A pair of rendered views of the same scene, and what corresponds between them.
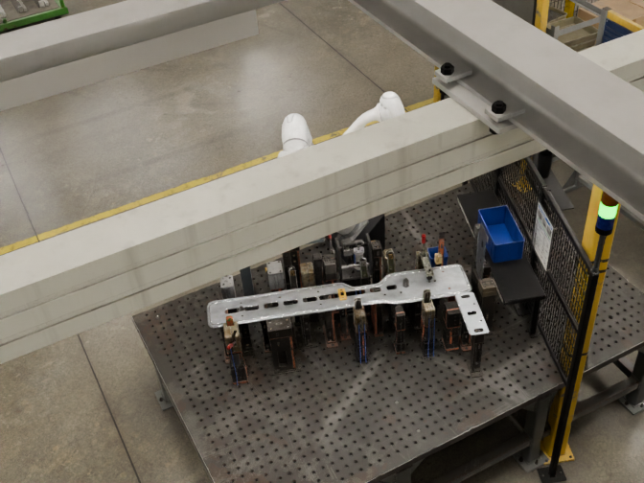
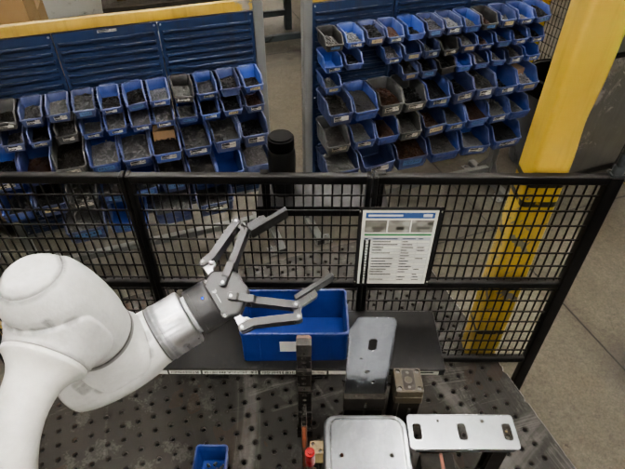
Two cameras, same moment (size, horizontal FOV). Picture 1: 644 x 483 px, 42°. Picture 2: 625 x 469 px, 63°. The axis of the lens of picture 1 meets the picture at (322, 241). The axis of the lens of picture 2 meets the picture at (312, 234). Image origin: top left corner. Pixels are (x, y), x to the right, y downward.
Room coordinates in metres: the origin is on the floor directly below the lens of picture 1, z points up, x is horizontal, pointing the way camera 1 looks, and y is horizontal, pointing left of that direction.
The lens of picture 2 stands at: (3.23, -0.03, 2.30)
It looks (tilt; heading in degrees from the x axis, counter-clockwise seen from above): 42 degrees down; 276
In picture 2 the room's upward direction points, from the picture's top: straight up
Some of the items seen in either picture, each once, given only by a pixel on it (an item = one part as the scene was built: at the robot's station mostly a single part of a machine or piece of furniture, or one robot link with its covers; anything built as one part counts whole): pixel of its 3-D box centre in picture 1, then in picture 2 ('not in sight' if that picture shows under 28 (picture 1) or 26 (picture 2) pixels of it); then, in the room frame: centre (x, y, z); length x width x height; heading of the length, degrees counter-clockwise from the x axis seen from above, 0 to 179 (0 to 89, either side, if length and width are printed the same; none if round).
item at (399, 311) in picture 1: (400, 331); not in sight; (2.96, -0.37, 0.84); 0.11 x 0.08 x 0.29; 5
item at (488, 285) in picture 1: (485, 307); (401, 412); (3.04, -0.83, 0.88); 0.08 x 0.08 x 0.36; 5
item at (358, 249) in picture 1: (355, 272); not in sight; (3.32, -0.16, 0.94); 0.18 x 0.13 x 0.49; 95
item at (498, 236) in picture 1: (499, 233); (295, 325); (3.37, -0.96, 1.10); 0.30 x 0.17 x 0.13; 6
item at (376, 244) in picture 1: (377, 273); not in sight; (3.34, -0.29, 0.91); 0.07 x 0.05 x 0.42; 5
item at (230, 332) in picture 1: (236, 353); not in sight; (2.86, 0.48, 0.88); 0.15 x 0.11 x 0.36; 5
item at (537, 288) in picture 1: (497, 242); (291, 341); (3.39, -0.96, 1.02); 0.90 x 0.22 x 0.03; 5
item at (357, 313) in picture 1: (360, 333); not in sight; (2.93, -0.16, 0.87); 0.12 x 0.09 x 0.35; 5
